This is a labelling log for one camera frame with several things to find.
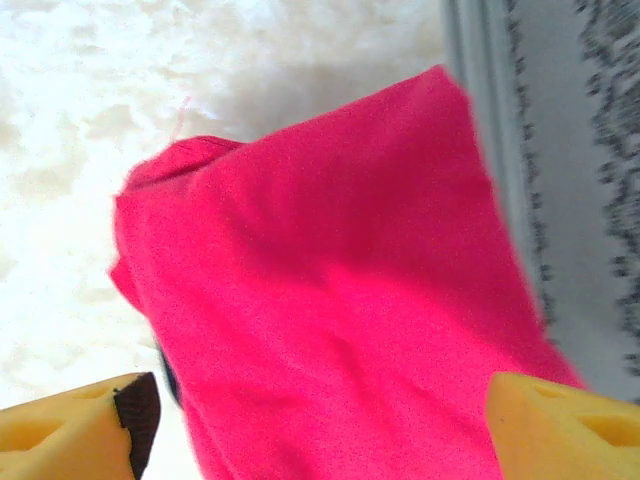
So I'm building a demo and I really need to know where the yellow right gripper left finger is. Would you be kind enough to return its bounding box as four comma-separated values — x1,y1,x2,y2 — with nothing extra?
0,372,162,480

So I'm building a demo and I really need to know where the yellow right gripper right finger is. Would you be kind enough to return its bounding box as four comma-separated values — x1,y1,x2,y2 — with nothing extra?
487,370,640,480

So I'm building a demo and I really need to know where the red t-shirt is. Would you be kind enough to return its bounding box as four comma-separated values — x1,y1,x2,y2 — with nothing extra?
107,64,589,480

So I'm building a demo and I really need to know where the aluminium side rail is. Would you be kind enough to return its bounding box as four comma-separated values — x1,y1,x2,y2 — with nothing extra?
442,0,546,321

